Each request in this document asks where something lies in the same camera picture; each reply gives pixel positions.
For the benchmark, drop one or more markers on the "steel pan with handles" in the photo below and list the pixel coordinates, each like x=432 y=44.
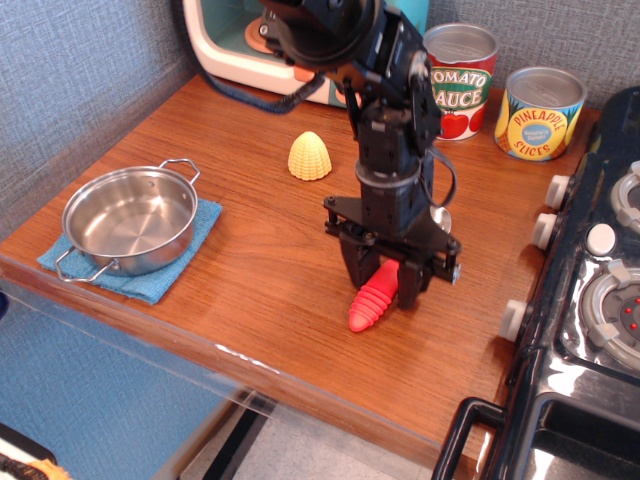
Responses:
x=129 y=222

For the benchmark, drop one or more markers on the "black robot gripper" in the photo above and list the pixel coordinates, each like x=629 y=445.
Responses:
x=390 y=210

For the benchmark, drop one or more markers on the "blue cloth mat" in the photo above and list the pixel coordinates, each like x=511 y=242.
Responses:
x=149 y=287

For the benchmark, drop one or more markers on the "tomato sauce can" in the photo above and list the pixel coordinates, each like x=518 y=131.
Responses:
x=463 y=57

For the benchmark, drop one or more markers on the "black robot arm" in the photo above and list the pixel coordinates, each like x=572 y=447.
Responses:
x=395 y=144

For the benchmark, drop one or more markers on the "black toy stove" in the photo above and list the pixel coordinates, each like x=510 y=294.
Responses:
x=572 y=410

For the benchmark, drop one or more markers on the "orange object bottom left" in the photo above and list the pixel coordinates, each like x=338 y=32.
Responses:
x=36 y=470

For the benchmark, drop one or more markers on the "red handled metal spoon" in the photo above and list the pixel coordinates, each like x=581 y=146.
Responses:
x=372 y=302

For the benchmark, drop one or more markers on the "teal toy microwave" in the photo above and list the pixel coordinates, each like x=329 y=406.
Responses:
x=235 y=50

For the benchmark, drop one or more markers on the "pineapple slices can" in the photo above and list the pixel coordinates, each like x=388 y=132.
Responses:
x=539 y=113

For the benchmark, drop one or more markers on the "yellow toy corn piece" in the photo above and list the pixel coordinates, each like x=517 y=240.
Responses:
x=308 y=158

